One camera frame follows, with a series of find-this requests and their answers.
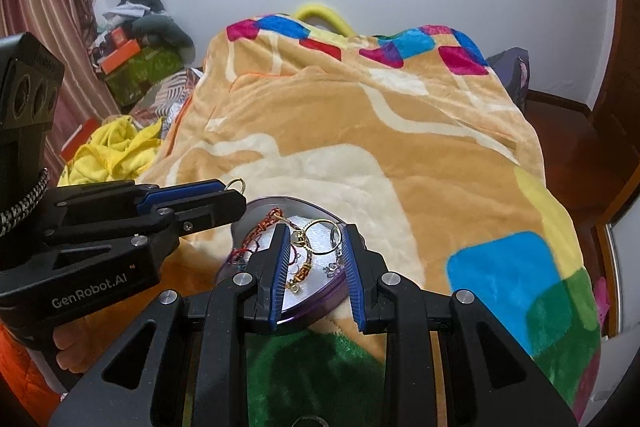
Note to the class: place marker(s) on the colourful patchwork fleece blanket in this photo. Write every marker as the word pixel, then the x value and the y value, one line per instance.
pixel 412 138

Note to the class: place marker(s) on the dark bag behind bed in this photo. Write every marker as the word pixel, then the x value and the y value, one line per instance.
pixel 512 68

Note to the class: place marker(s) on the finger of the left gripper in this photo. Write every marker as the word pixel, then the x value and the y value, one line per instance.
pixel 200 194
pixel 208 211

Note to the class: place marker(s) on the pile of clothes and boxes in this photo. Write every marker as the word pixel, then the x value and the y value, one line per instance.
pixel 139 45

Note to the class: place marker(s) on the yellow curved bed headboard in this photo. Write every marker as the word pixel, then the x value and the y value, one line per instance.
pixel 317 11

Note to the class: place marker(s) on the yellow cloth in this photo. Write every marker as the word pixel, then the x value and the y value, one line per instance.
pixel 116 151

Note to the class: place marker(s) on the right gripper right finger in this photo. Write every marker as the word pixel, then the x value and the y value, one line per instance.
pixel 363 269

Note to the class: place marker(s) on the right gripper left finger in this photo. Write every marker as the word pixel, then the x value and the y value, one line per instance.
pixel 270 269

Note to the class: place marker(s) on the person's hand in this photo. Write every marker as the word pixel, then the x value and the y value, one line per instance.
pixel 77 350

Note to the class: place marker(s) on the black camera box on left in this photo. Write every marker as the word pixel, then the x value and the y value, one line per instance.
pixel 31 78

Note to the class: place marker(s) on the striped patterned cloth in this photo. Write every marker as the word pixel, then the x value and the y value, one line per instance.
pixel 164 101

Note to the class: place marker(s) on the striped pink curtain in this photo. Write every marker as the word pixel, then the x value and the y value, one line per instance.
pixel 66 28

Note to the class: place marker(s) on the purple heart-shaped tin box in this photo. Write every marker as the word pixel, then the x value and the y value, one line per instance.
pixel 316 282

